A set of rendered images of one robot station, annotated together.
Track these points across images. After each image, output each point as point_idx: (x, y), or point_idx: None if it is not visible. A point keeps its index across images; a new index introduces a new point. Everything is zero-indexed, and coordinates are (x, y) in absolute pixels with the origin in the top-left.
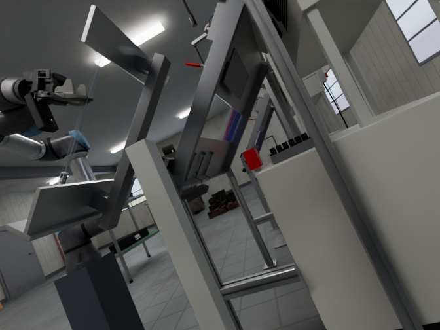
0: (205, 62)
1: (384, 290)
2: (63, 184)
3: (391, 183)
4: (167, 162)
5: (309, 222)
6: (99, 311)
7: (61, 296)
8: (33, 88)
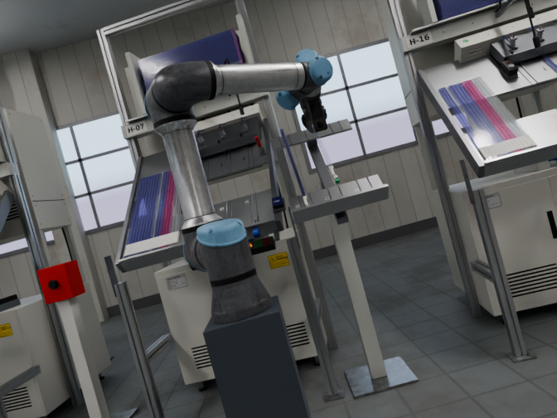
0: (270, 148)
1: (322, 315)
2: (361, 178)
3: None
4: (284, 201)
5: (307, 274)
6: (297, 366)
7: (288, 342)
8: (321, 100)
